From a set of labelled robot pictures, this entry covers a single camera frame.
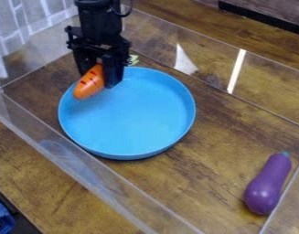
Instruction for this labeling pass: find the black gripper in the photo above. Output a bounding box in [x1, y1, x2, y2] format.
[64, 0, 132, 89]

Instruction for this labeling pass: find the orange toy carrot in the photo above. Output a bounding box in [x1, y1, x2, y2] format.
[73, 62, 106, 100]

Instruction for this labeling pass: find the blue round plate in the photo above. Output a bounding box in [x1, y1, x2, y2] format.
[57, 67, 195, 160]

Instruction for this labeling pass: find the blue object at corner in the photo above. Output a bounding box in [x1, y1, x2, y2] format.
[0, 202, 15, 234]

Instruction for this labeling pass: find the purple toy eggplant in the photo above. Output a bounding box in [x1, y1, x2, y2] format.
[245, 152, 293, 215]

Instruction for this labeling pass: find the clear acrylic enclosure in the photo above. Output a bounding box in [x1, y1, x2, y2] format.
[0, 0, 299, 234]

